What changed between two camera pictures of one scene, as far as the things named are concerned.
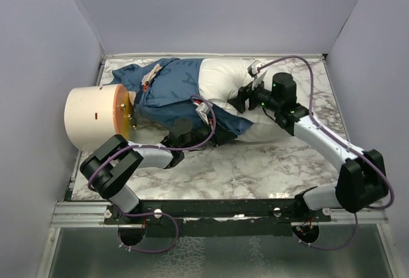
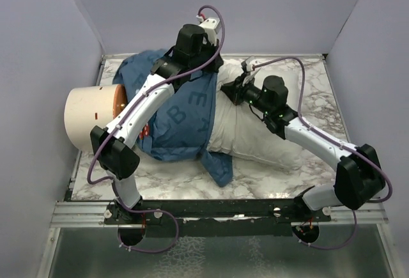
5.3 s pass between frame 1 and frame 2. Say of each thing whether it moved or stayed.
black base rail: stayed
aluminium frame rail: stayed
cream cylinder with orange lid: stayed
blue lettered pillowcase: moved
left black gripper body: moved
